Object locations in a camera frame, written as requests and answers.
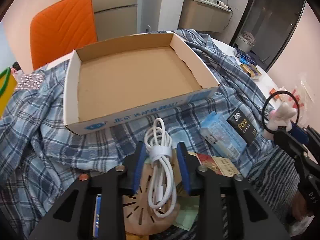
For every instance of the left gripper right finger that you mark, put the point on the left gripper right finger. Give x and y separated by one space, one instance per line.
229 207

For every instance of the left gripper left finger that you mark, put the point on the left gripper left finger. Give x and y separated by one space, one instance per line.
72 215

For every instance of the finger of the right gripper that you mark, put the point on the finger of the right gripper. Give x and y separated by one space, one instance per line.
308 134
292 142

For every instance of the gold blue cigarette pack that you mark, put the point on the gold blue cigarette pack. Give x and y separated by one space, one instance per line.
96 216

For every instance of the black face tissue pack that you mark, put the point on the black face tissue pack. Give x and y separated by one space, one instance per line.
240 122

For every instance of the green leather pouch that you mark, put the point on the green leather pouch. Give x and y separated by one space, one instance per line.
189 208

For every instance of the tan round vented disc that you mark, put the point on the tan round vented disc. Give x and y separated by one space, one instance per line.
139 218

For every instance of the light blue tissue pack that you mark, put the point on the light blue tissue pack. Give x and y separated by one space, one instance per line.
222 136

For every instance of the person right hand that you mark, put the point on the person right hand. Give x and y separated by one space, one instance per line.
302 218

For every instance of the grey striped cloth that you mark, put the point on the grey striped cloth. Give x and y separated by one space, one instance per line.
272 174

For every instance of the blue plaid shirt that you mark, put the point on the blue plaid shirt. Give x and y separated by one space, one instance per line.
40 158

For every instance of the gold box on table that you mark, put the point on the gold box on table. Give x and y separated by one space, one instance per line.
251 71

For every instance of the blue packet on table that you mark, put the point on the blue packet on table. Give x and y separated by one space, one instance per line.
245 56

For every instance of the open cardboard box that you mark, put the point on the open cardboard box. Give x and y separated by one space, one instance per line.
122 79

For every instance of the patterned fabric piece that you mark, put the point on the patterned fabric piece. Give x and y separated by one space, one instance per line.
30 81

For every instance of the yellow green felt basket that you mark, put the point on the yellow green felt basket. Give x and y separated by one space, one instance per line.
7 87

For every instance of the white hair dryer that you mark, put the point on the white hair dryer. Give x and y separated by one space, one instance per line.
221 4

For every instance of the bathroom vanity cabinet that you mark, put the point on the bathroom vanity cabinet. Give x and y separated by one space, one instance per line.
203 16

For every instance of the orange chair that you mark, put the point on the orange chair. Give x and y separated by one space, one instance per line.
61 28

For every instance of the beige refrigerator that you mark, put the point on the beige refrigerator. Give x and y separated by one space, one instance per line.
115 18

